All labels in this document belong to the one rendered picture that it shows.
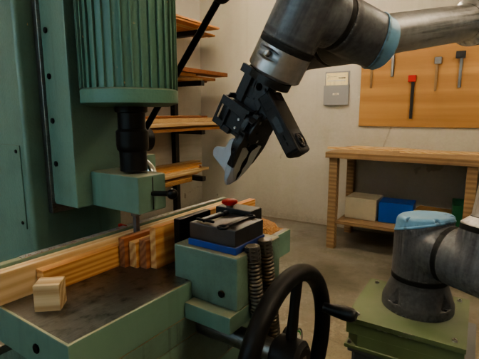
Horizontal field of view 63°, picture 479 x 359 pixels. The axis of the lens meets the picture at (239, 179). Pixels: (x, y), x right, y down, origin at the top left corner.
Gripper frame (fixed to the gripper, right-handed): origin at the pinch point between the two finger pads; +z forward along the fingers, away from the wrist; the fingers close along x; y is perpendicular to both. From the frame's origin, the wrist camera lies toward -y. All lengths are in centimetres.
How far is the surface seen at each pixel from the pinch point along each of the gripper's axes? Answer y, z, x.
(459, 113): 0, -10, -325
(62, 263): 9.0, 18.8, 24.2
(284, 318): -4, 121, -130
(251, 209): -5.7, 2.6, -0.7
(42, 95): 37.7, 3.5, 15.2
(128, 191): 12.4, 9.3, 11.3
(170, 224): 4.5, 12.1, 6.4
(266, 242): -12.6, 3.3, 3.4
